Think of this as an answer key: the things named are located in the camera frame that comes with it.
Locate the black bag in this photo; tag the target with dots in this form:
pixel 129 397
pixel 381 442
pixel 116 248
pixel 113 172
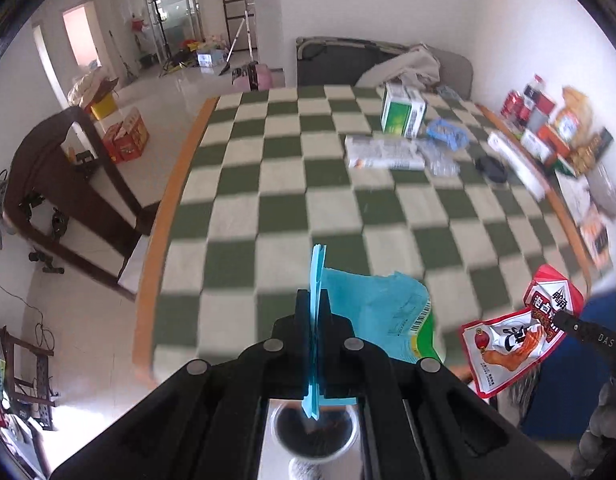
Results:
pixel 492 167

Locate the black dumbbell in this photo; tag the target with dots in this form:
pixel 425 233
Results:
pixel 47 262

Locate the orange snack bag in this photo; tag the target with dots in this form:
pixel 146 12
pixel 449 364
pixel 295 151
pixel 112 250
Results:
pixel 573 120

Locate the blue folder board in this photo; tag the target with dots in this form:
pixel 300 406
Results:
pixel 563 385

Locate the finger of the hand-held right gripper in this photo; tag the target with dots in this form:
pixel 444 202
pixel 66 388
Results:
pixel 593 337

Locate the dark wooden chair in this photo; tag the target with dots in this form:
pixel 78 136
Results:
pixel 37 160

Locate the pink suitcase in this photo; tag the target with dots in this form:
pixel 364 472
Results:
pixel 260 77

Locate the red white snack packet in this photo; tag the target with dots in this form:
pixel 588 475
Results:
pixel 503 355

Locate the long white box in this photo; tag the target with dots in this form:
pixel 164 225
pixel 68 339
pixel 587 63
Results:
pixel 518 162

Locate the blue white box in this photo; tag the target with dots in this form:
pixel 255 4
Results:
pixel 207 59

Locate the pile of packaged groceries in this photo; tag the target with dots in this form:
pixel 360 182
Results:
pixel 543 145

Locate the crushed clear plastic bottle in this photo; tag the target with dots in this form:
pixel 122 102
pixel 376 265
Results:
pixel 440 157

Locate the blue green snack packet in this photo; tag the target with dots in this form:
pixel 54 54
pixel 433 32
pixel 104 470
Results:
pixel 378 310

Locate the yellow box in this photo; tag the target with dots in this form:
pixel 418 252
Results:
pixel 105 107

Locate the pale bedding bundle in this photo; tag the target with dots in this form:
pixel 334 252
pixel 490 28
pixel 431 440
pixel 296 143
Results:
pixel 87 85

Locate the flat orange packet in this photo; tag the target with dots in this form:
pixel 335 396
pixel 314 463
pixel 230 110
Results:
pixel 595 240

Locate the green white carton box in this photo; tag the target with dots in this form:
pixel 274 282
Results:
pixel 400 110

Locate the red cans pack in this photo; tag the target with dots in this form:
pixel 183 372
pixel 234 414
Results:
pixel 515 105

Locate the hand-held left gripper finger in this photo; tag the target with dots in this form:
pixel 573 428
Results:
pixel 324 275
pixel 313 310

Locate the red hanging ornament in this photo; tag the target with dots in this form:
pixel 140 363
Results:
pixel 137 25

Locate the red cardboard box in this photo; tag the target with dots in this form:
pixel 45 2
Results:
pixel 127 140

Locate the black coat rack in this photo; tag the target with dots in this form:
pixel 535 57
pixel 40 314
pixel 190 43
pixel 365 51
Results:
pixel 159 20

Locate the dark wooden rack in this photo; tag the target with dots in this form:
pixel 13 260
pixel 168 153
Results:
pixel 43 385

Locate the green checkered table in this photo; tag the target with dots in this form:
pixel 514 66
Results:
pixel 157 240

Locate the green white checkered tablecloth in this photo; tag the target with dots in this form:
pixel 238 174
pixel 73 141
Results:
pixel 288 185

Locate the grey white cloth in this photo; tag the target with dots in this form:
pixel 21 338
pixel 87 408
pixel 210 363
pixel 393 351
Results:
pixel 408 67

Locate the white round trash bin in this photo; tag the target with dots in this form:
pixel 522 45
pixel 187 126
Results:
pixel 313 440

